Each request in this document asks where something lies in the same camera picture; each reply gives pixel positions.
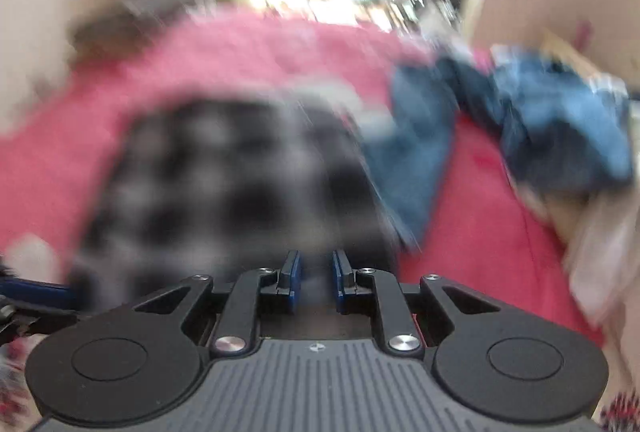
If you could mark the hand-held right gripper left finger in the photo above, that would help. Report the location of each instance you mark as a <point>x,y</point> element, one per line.
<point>295,282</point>

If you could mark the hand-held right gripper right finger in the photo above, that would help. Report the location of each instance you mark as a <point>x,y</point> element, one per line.
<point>340,282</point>

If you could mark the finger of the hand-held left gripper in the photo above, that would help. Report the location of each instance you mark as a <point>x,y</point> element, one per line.
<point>35,319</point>
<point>35,292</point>

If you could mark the black white plaid shirt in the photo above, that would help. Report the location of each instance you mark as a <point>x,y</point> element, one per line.
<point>225,192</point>

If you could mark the dark blue jeans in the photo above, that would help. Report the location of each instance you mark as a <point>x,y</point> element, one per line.
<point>415,151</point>

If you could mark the red printed blanket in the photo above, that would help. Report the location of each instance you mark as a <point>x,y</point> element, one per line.
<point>500,237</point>

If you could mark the white cloth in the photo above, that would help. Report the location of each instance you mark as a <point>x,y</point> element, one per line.
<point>605,252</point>

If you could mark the light blue denim garment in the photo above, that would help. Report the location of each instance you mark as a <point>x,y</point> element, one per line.
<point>565,136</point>

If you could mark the dark brown cloth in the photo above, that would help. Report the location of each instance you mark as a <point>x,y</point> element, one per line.
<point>115,29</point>

